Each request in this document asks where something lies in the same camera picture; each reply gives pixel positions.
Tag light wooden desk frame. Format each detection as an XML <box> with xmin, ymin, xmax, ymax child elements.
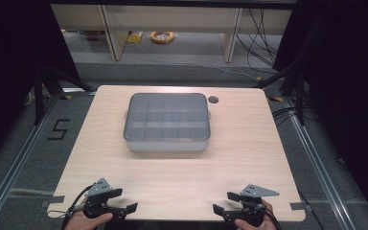
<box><xmin>50</xmin><ymin>3</ymin><xmax>293</xmax><ymax>64</ymax></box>

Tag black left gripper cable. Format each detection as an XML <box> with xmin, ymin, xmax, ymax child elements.
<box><xmin>61</xmin><ymin>184</ymin><xmax>96</xmax><ymax>230</ymax></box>

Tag black metal stand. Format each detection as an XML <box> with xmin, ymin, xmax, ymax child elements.
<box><xmin>33</xmin><ymin>64</ymin><xmax>96</xmax><ymax>127</ymax></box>
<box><xmin>254</xmin><ymin>62</ymin><xmax>307</xmax><ymax>127</ymax></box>

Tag yellow packet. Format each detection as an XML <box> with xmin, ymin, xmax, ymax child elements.
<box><xmin>126</xmin><ymin>31</ymin><xmax>145</xmax><ymax>45</ymax></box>

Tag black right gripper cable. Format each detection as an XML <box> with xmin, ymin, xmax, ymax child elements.
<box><xmin>258</xmin><ymin>204</ymin><xmax>283</xmax><ymax>230</ymax></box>

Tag bundle of black hanging cables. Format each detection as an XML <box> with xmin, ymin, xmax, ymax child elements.
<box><xmin>235</xmin><ymin>8</ymin><xmax>289</xmax><ymax>75</ymax></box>

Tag person's right hand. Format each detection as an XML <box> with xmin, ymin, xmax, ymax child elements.
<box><xmin>234</xmin><ymin>198</ymin><xmax>278</xmax><ymax>230</ymax></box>

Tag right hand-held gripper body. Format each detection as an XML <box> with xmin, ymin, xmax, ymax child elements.
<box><xmin>225</xmin><ymin>183</ymin><xmax>281</xmax><ymax>227</ymax></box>

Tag black curtain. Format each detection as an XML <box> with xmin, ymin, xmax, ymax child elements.
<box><xmin>0</xmin><ymin>0</ymin><xmax>81</xmax><ymax>164</ymax></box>
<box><xmin>272</xmin><ymin>0</ymin><xmax>368</xmax><ymax>224</ymax></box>

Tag person's left hand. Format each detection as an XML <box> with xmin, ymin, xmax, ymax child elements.
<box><xmin>64</xmin><ymin>209</ymin><xmax>114</xmax><ymax>230</ymax></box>

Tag white compartment storage box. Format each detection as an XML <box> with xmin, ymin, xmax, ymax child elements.
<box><xmin>124</xmin><ymin>109</ymin><xmax>212</xmax><ymax>153</ymax></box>

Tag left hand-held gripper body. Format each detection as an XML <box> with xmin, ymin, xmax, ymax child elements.
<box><xmin>82</xmin><ymin>177</ymin><xmax>124</xmax><ymax>220</ymax></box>

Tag grey tape strip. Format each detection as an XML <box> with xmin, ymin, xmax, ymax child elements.
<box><xmin>289</xmin><ymin>201</ymin><xmax>307</xmax><ymax>212</ymax></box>
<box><xmin>40</xmin><ymin>195</ymin><xmax>66</xmax><ymax>209</ymax></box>

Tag thin white floor cable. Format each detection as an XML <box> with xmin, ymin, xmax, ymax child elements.
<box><xmin>133</xmin><ymin>41</ymin><xmax>261</xmax><ymax>81</ymax></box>

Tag black floor cables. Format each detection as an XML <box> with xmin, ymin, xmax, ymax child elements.
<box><xmin>270</xmin><ymin>105</ymin><xmax>317</xmax><ymax>124</ymax></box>

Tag grey plastic compartment box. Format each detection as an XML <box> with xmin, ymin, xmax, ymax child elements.
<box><xmin>123</xmin><ymin>92</ymin><xmax>212</xmax><ymax>143</ymax></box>

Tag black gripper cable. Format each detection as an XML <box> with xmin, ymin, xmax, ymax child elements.
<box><xmin>61</xmin><ymin>184</ymin><xmax>96</xmax><ymax>230</ymax></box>
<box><xmin>258</xmin><ymin>204</ymin><xmax>283</xmax><ymax>230</ymax></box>

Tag aluminium floor rail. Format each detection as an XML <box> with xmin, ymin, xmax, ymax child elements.
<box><xmin>0</xmin><ymin>92</ymin><xmax>62</xmax><ymax>230</ymax></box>
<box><xmin>282</xmin><ymin>95</ymin><xmax>358</xmax><ymax>230</ymax></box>

